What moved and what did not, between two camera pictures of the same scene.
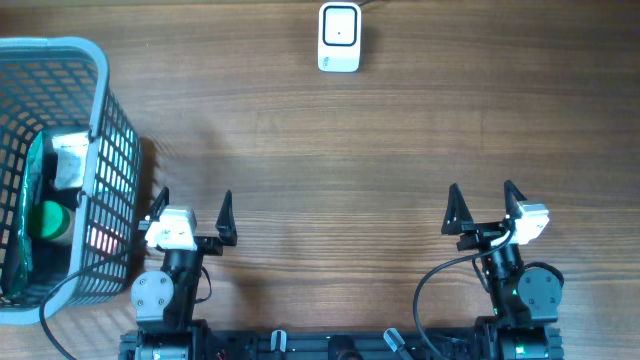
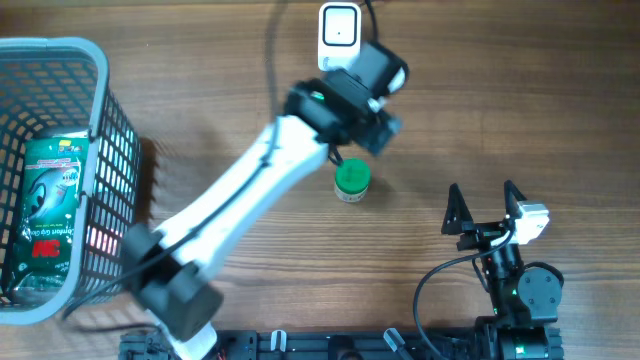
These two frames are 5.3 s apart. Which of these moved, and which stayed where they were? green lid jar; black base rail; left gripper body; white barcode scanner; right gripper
Moved: left gripper body; green lid jar
Stayed: black base rail; white barcode scanner; right gripper
